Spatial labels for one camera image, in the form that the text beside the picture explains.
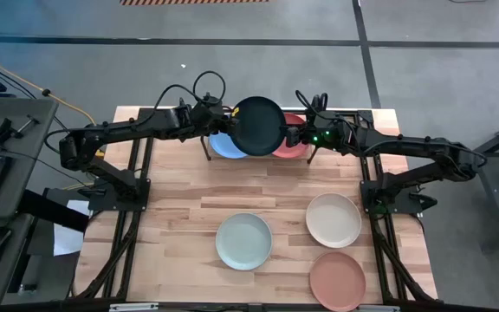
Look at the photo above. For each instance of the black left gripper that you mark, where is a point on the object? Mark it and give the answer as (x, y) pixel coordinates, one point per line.
(208, 117)

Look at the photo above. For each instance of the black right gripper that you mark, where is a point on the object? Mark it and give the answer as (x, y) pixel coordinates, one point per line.
(327, 130)

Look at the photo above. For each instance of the light blue plate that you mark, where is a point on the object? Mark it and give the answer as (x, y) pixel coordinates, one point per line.
(222, 147)

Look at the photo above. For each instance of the dark teal plate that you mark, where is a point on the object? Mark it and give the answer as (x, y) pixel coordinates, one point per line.
(258, 125)

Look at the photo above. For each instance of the cream plate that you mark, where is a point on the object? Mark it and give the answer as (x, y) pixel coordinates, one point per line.
(333, 220)

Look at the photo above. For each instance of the pale green plate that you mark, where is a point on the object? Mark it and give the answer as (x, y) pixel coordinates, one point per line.
(244, 241)

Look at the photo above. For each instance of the terracotta pink plate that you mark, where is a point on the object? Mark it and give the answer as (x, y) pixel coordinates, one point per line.
(337, 281)

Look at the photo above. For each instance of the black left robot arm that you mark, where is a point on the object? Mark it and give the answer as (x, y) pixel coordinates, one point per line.
(124, 128)

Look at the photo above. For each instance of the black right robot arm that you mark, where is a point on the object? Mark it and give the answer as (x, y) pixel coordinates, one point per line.
(405, 145)

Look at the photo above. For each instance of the yellow tag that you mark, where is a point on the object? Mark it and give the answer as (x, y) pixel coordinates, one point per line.
(235, 112)

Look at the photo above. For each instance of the red plate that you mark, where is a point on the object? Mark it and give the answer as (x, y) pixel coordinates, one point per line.
(295, 149)

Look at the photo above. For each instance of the striped hazard tape strip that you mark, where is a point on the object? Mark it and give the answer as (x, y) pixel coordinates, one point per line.
(193, 2)

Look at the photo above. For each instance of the white paper sheet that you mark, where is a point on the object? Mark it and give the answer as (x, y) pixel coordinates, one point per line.
(65, 238)

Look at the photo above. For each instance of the grey side desk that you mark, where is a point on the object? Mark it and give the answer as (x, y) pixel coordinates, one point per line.
(15, 130)

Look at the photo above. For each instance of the black desk clamp tool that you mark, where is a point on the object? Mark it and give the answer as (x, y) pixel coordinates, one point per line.
(4, 128)

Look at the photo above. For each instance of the black table frame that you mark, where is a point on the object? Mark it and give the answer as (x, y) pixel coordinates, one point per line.
(143, 173)

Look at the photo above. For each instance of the silver metal bracket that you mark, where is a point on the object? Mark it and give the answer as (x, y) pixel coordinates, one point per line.
(133, 307)
(377, 308)

